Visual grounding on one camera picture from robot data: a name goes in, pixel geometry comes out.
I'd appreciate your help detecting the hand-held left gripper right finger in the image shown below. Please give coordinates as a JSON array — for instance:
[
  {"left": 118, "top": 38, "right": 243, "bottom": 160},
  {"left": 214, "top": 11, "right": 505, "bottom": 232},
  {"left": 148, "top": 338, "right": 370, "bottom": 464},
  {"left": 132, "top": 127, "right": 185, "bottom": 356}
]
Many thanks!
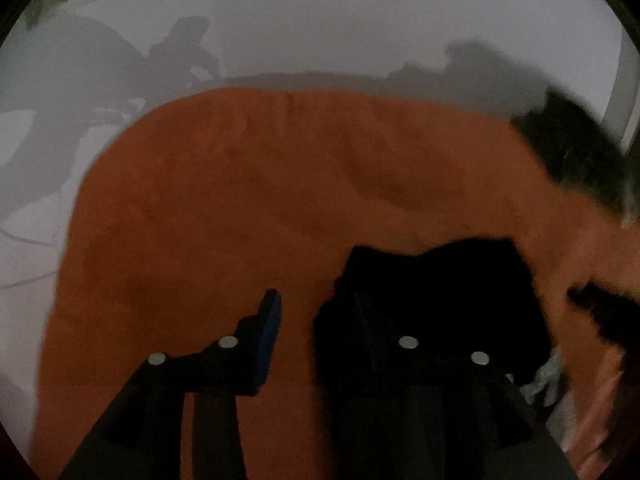
[{"left": 332, "top": 290, "right": 576, "bottom": 480}]

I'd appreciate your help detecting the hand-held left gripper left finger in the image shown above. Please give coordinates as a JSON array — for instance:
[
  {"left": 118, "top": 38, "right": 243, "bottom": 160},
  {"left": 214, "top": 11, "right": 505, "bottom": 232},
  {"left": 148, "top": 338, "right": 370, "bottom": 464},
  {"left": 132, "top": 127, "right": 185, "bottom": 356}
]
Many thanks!
[{"left": 57, "top": 288, "right": 282, "bottom": 480}]

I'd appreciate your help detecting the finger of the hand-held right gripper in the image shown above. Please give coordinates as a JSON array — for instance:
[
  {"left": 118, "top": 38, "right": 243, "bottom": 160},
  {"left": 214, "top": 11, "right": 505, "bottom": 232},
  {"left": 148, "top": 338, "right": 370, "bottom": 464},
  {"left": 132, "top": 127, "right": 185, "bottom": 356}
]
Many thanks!
[{"left": 566, "top": 280, "right": 640, "bottom": 348}]

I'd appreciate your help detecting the black garment with white logo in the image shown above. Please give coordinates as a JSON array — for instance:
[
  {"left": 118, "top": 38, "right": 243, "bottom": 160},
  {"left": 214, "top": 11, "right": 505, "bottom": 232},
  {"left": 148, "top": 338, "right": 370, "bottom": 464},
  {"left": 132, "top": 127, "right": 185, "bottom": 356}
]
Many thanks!
[{"left": 314, "top": 237, "right": 563, "bottom": 411}]

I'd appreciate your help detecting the folded dark green clothes pile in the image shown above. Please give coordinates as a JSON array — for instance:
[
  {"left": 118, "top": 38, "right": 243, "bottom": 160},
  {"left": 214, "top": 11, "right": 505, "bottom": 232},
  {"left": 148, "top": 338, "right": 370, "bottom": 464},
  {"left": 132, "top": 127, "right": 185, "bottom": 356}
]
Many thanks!
[{"left": 510, "top": 89, "right": 640, "bottom": 226}]

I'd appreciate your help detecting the orange blanket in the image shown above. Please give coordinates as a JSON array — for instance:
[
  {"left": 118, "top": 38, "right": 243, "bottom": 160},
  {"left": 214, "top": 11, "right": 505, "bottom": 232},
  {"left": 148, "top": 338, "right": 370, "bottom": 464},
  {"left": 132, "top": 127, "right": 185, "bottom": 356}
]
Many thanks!
[{"left": 30, "top": 87, "right": 640, "bottom": 480}]

